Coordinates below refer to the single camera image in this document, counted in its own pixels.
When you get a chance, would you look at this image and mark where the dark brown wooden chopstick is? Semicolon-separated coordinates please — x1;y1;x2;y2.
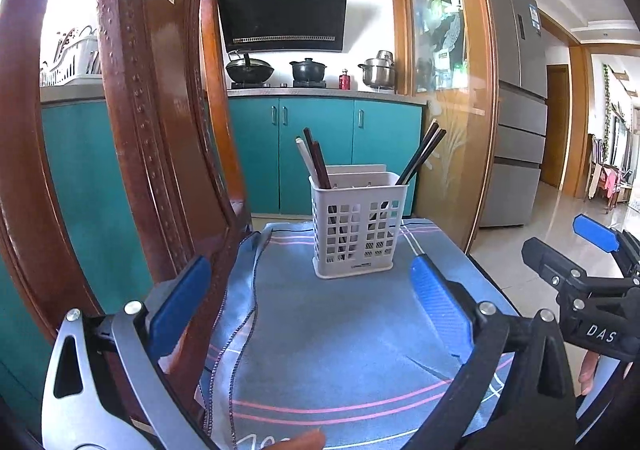
402;129;447;185
311;141;332;190
302;128;332;190
398;121;440;183

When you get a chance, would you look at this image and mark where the black range hood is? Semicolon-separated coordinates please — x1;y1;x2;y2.
216;0;349;54

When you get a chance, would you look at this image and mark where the green hanging garland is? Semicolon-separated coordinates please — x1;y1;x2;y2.
602;64;614;166

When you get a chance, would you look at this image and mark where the person's left hand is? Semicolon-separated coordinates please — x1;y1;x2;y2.
277;428;327;450

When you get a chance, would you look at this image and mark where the clothes drying rack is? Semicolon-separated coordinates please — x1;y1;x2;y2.
587;132;640;214

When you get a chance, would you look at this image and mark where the stainless steel stock pot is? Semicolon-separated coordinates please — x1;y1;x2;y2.
357;50;399;90

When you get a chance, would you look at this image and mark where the white chopstick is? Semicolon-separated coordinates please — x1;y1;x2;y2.
295;137;321;188

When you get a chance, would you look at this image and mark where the white plastic utensil basket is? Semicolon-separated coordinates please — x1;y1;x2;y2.
308;165;410;280

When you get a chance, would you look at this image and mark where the black lidded clay pot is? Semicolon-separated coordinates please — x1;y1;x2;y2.
290;57;328;84

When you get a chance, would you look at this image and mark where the wooden interior door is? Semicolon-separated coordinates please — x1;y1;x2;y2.
545;65;572;190

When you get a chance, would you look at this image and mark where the white dish rack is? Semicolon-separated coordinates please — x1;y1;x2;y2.
40;27;104;86

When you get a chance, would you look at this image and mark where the wooden chair back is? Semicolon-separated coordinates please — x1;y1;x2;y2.
0;0;254;436

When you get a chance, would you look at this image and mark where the wood framed glass sliding door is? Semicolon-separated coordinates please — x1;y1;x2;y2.
392;0;501;252

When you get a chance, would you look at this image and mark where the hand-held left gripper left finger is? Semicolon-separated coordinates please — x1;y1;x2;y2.
41;255;213;450

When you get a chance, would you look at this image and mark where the blue striped cloth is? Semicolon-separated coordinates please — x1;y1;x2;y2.
200;219;522;450

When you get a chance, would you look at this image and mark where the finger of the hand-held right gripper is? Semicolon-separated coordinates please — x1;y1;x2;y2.
521;237;640;299
572;213;640;277

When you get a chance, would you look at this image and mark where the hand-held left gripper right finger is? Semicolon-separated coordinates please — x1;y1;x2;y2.
411;254;579;450

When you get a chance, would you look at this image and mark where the silver refrigerator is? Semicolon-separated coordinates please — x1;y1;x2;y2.
480;0;549;229

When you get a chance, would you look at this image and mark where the black wok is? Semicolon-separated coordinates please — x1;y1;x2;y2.
225;52;276;84

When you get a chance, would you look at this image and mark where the person's right hand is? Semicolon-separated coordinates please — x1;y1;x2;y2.
578;352;602;399

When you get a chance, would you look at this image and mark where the gas stove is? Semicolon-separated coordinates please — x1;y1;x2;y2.
230;79;329;91

